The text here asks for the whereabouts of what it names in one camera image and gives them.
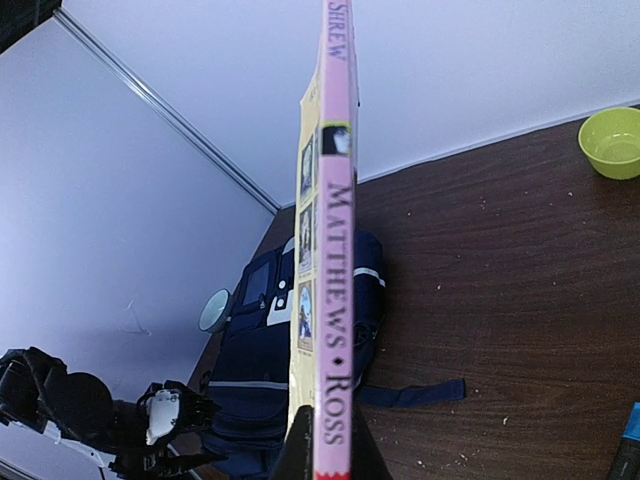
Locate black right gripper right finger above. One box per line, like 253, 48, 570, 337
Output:
351, 379, 392, 480

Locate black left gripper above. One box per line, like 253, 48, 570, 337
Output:
64, 372, 228, 479

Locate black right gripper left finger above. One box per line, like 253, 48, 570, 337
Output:
270, 405, 314, 480

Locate navy blue student backpack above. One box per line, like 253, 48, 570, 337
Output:
200, 230, 466, 479

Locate yellow pink spine paperback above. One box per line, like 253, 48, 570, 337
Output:
288, 1, 358, 479

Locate pale green ceramic bowl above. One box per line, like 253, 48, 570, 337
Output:
198, 289, 233, 334

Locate blue black highlighter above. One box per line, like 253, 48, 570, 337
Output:
607, 402, 640, 480

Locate lime green plastic bowl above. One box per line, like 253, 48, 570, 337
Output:
577, 107, 639, 181

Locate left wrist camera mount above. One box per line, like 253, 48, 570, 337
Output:
145, 389, 180, 446

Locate left aluminium corner post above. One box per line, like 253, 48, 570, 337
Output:
53, 7, 282, 215

